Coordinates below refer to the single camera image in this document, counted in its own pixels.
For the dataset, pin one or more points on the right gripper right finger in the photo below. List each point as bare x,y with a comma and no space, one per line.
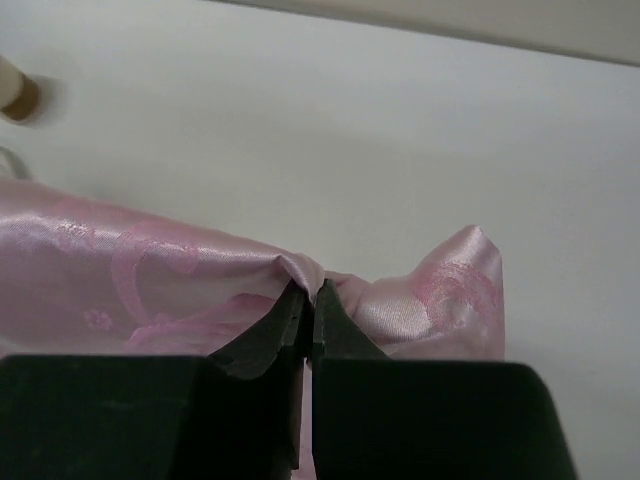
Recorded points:
374,417

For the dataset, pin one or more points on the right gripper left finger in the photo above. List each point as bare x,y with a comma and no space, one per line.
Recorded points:
234,414

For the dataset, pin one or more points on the pink satin rose cloth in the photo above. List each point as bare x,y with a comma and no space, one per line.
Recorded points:
83,277

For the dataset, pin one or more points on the white plate with coloured rim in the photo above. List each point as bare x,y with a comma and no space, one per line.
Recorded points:
12,167

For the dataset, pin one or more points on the small metal cup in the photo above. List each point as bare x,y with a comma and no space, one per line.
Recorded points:
20,95

